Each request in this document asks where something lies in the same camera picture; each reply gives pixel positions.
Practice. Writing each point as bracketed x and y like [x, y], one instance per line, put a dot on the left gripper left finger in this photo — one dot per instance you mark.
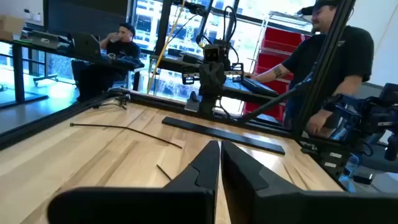
[140, 205]

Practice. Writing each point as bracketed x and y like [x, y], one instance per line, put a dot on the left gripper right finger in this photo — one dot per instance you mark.
[280, 208]

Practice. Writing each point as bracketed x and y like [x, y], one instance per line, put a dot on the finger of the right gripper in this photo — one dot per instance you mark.
[188, 75]
[237, 73]

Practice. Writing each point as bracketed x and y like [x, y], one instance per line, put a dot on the black raceway cover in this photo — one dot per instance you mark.
[217, 134]

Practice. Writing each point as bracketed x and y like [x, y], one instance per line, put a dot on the black zip tie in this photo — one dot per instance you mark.
[71, 124]

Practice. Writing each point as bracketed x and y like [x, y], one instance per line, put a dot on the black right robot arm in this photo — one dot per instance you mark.
[207, 105]

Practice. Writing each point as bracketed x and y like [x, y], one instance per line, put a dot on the black keyboard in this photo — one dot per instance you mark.
[258, 87]

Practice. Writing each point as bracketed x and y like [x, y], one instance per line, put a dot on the person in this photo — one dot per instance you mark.
[342, 56]
[124, 49]

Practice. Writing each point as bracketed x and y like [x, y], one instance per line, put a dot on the black laptop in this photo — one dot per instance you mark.
[87, 45]

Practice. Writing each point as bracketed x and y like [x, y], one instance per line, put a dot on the dark bulky equipment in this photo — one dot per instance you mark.
[342, 121]

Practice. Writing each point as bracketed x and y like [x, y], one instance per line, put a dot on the large black screen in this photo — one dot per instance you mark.
[87, 15]

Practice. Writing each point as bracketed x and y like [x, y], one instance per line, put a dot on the grey laptop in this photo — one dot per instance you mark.
[45, 40]

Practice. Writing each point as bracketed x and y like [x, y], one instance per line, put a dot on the black office desk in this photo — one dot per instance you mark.
[18, 71]

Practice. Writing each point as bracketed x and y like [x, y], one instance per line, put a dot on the cardboard box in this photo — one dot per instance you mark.
[11, 28]

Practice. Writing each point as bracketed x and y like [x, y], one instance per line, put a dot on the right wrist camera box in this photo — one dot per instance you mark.
[212, 53]

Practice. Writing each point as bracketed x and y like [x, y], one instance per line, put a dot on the black extrusion table frame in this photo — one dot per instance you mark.
[31, 130]

